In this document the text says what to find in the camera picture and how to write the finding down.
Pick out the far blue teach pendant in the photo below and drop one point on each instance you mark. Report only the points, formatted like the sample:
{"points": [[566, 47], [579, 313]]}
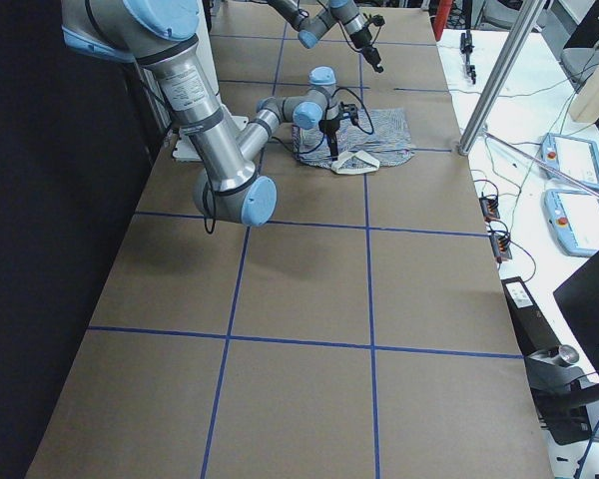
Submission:
{"points": [[576, 157]]}

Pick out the aluminium frame post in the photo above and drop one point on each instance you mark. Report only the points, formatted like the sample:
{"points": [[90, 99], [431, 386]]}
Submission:
{"points": [[515, 40]]}

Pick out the black power box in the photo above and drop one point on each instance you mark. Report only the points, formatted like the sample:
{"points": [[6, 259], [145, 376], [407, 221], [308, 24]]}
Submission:
{"points": [[532, 330]]}

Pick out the red cylinder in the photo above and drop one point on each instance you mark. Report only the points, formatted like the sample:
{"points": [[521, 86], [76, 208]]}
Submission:
{"points": [[444, 8]]}

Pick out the blue teach pendant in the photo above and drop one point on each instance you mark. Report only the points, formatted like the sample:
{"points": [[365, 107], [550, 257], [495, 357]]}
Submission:
{"points": [[576, 157], [574, 220]]}

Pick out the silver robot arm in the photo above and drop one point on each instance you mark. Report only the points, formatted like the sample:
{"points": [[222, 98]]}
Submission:
{"points": [[346, 15], [162, 36]]}

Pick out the black monitor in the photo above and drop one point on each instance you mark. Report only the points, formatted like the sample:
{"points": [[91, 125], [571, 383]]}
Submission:
{"points": [[578, 300]]}

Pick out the black tripod stick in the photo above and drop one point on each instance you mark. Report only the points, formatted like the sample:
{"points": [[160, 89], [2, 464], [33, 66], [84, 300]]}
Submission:
{"points": [[466, 41]]}

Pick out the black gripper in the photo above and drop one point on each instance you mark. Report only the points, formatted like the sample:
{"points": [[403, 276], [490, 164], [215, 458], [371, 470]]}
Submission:
{"points": [[363, 41], [328, 126]]}

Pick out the navy white striped polo shirt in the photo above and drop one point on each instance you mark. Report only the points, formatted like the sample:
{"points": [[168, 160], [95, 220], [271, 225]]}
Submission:
{"points": [[386, 142]]}

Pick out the near blue teach pendant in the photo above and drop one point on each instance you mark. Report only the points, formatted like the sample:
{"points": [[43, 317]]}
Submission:
{"points": [[574, 220]]}

